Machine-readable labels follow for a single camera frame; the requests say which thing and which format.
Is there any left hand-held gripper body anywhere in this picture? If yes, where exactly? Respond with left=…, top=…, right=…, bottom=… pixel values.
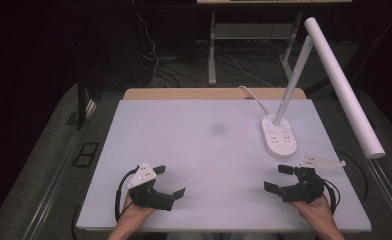
left=127, top=161, right=175, bottom=212

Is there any person's left hand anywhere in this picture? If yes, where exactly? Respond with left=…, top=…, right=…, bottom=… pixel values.
left=116, top=194, right=157, bottom=232

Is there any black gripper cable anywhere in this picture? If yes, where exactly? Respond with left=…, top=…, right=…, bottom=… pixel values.
left=323, top=179, right=342, bottom=215
left=114, top=165, right=141, bottom=223

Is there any grey metal desk frame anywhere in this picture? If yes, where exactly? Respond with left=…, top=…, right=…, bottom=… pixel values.
left=207, top=11, right=304, bottom=87

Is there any black floor cable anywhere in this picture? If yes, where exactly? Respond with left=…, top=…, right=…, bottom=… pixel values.
left=336, top=150, right=369, bottom=205

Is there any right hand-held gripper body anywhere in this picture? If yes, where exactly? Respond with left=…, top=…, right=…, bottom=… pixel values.
left=279, top=154, right=347, bottom=204

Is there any person's right hand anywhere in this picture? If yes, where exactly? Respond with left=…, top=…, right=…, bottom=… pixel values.
left=288, top=194, right=334, bottom=229

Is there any black floor socket frame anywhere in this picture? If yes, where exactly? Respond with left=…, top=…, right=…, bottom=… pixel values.
left=71, top=141, right=100, bottom=168

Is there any black metal stand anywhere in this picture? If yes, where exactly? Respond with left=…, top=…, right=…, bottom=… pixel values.
left=76, top=74, right=89, bottom=131

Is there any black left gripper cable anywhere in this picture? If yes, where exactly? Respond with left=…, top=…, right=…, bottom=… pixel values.
left=114, top=165, right=141, bottom=223

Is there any white table cover sheet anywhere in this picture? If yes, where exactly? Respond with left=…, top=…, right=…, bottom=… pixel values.
left=75, top=98, right=373, bottom=233

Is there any white lamp cable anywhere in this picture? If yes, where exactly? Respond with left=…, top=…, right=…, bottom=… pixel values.
left=238, top=85, right=271, bottom=116

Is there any white floor cable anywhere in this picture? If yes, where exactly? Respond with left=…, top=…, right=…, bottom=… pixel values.
left=131, top=0, right=162, bottom=86

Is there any aluminium rail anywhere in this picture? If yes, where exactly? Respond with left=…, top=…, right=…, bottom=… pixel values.
left=365, top=157, right=392, bottom=231
left=21, top=99, right=98, bottom=240

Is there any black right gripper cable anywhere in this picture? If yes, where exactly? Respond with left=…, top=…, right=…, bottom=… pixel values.
left=323, top=179, right=342, bottom=215

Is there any white desk lamp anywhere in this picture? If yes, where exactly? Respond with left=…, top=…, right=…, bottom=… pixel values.
left=260, top=16, right=387, bottom=160

